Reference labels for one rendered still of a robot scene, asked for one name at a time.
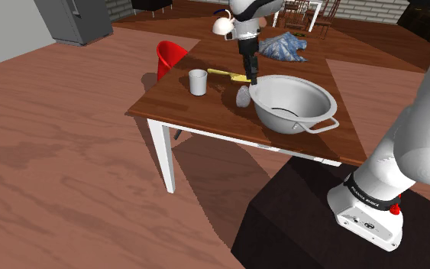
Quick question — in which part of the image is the white teapot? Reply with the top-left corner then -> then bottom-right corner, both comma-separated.
212,8 -> 236,37

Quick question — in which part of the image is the yellow spatula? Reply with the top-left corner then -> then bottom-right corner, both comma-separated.
206,68 -> 253,84

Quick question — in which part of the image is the blue and white crumpled cloth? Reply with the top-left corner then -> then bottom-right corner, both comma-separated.
257,31 -> 309,63

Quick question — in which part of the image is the grey egg-shaped object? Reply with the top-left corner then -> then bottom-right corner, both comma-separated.
235,85 -> 252,109

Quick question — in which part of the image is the wooden chair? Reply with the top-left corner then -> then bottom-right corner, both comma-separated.
312,0 -> 342,41
283,0 -> 313,31

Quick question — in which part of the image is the white cup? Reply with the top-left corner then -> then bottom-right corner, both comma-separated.
188,68 -> 209,97

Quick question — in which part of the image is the wooden table with white legs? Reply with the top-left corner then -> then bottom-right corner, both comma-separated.
126,24 -> 368,195

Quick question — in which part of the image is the white dining table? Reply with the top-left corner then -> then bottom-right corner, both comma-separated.
271,0 -> 325,33

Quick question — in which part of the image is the red chair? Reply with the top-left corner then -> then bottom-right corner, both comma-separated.
156,40 -> 189,83

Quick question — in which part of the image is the dark bench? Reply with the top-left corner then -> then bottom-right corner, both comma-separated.
130,0 -> 174,18

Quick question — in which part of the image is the grey refrigerator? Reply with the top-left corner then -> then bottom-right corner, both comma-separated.
33,0 -> 115,47

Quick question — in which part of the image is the dark cabinet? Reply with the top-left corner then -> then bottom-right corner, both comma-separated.
396,0 -> 430,45

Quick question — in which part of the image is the dark robot stand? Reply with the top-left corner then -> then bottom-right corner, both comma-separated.
230,156 -> 430,269

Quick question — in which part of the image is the white bowl with handle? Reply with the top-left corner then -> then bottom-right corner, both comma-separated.
248,74 -> 341,135

